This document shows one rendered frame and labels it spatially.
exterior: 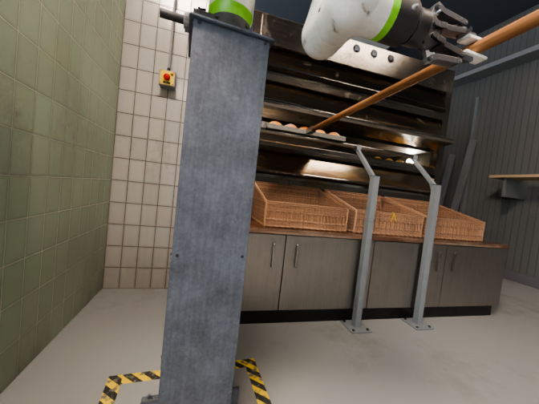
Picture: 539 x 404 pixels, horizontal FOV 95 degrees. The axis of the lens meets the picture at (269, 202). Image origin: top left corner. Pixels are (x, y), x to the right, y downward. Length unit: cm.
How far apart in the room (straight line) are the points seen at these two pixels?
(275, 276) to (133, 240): 104
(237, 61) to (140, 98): 133
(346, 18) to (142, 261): 181
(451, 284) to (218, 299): 185
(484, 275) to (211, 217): 220
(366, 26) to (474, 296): 217
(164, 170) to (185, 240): 126
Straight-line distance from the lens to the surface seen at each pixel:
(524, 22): 81
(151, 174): 191
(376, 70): 256
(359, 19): 64
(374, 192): 162
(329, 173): 213
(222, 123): 69
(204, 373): 85
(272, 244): 143
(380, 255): 179
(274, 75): 212
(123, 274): 206
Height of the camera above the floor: 79
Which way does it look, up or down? 3 degrees down
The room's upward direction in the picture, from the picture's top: 6 degrees clockwise
